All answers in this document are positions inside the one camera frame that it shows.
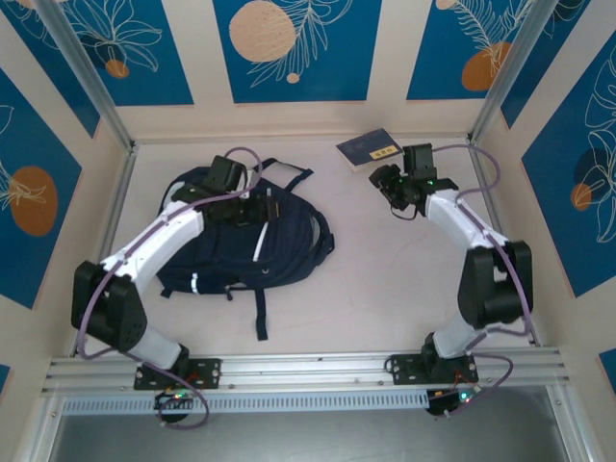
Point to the navy blue backpack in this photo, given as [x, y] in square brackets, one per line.
[289, 240]

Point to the navy book small yellow label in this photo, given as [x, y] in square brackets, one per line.
[366, 146]

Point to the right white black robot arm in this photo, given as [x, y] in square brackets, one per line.
[457, 216]

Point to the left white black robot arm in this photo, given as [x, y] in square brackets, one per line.
[149, 240]

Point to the blue panel with beige circle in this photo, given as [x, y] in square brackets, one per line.
[337, 72]

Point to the small circuit board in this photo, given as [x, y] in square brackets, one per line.
[452, 402]
[175, 398]

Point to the blue fern print wall panel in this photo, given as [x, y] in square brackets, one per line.
[433, 48]

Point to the blue leaf print wall panel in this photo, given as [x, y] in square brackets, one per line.
[43, 62]
[29, 269]
[553, 216]
[144, 72]
[544, 62]

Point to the aluminium corner post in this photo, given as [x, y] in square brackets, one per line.
[510, 62]
[86, 62]

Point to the aluminium front rail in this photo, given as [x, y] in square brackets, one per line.
[308, 373]

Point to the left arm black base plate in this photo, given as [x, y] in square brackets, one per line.
[212, 373]

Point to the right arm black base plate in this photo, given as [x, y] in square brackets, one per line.
[402, 370]

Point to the aluminium frame leg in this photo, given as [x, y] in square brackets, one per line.
[572, 433]
[41, 433]

